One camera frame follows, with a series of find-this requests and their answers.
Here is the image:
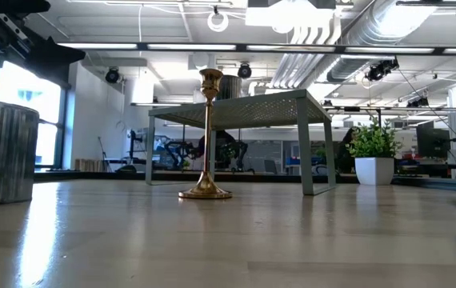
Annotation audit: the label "ribbed metal tin candle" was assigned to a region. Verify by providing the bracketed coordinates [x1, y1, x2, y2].
[216, 74, 243, 101]
[0, 98, 40, 206]

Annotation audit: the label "wooden slat box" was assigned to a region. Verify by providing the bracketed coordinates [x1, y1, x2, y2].
[74, 158, 105, 173]

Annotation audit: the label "black overhead light bar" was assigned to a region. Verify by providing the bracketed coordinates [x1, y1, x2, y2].
[58, 42, 456, 56]

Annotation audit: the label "person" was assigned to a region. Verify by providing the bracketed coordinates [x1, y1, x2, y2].
[198, 130, 249, 172]

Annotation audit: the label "short brass candlestick holder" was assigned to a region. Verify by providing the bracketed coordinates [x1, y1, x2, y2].
[178, 67, 233, 200]

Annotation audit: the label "green perforated metal shelf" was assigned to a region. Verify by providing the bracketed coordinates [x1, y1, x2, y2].
[145, 88, 337, 197]

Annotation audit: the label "green plant in white pot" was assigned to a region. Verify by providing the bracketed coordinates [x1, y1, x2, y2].
[347, 116, 403, 186]

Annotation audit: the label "black computer monitor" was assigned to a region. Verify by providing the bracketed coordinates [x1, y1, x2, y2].
[416, 121, 452, 159]

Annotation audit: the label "black ceiling camera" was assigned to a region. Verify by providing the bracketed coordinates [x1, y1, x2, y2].
[366, 58, 400, 83]
[237, 62, 253, 80]
[105, 66, 122, 84]

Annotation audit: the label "white cable coil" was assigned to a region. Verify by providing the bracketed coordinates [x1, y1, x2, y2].
[206, 10, 230, 33]

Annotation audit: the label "black aluminium table frame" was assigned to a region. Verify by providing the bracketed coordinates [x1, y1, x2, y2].
[34, 170, 456, 191]

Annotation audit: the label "silver ventilation duct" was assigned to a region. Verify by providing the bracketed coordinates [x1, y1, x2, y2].
[326, 0, 441, 83]

